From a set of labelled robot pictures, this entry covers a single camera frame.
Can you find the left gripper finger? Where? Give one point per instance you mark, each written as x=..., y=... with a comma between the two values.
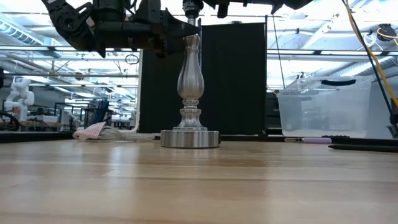
x=180, y=29

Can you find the silver lamp base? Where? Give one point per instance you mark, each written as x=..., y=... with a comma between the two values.
x=190, y=84

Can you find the black partition panel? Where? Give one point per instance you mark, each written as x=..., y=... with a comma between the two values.
x=236, y=93

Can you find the black cup with blue item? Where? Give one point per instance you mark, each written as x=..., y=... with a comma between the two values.
x=102, y=112

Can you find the red white warning tag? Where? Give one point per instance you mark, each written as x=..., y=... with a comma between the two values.
x=90, y=132

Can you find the clear plastic storage bin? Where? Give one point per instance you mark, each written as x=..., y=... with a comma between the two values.
x=326, y=112

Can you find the black pen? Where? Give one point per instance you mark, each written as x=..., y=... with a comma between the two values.
x=363, y=148

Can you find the black aluminium frame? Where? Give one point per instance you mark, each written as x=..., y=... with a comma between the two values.
x=255, y=137

